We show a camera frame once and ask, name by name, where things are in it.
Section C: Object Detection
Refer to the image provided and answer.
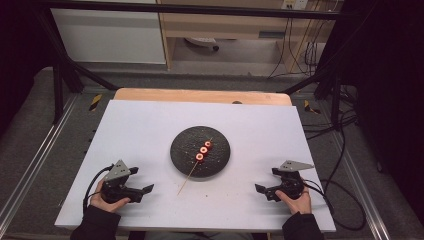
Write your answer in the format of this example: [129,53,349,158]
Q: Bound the person's left hand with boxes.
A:
[90,179,132,214]

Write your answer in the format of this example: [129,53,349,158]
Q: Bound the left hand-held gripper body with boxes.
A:
[99,159,144,204]

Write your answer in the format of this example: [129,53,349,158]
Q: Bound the white board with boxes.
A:
[54,99,337,233]

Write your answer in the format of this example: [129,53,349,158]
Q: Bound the thin wooden skewer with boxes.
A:
[176,136,214,197]

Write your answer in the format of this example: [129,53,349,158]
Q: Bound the round black plate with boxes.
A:
[169,125,232,179]

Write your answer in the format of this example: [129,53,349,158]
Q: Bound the white cabinet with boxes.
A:
[50,8,167,65]

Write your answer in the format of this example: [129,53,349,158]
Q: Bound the person's right hand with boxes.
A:
[275,186,313,216]

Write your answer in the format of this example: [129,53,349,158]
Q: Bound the hand-held gripper cable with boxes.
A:
[82,164,115,214]
[301,178,367,232]

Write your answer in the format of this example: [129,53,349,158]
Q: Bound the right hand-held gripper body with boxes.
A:
[265,160,315,203]

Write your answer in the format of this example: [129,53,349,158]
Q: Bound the white chair base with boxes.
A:
[184,36,221,52]

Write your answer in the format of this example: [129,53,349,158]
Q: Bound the left hand-held gripper cable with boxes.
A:
[82,164,115,214]

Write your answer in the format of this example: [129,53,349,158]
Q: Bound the hanging black cables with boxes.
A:
[267,9,336,80]

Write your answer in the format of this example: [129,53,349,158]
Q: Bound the white power strip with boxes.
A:
[281,0,310,11]

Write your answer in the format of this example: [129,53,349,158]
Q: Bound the black metal frame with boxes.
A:
[33,0,356,125]

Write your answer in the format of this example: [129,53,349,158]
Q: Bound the dark curtain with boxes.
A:
[0,0,56,138]
[328,0,424,228]

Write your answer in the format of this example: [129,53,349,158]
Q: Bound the black floor cables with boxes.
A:
[301,84,360,142]

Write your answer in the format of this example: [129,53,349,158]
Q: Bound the aluminium rail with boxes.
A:
[328,133,392,240]
[0,94,80,228]

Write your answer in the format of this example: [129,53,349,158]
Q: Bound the light wooden desk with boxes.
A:
[156,0,338,73]

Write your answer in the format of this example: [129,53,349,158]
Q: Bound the wooden table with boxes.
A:
[113,87,293,107]

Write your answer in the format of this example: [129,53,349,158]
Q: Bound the yellow black tape strip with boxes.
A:
[303,99,322,115]
[88,93,103,112]

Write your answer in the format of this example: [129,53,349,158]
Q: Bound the right hand-held gripper cable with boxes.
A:
[301,178,367,232]

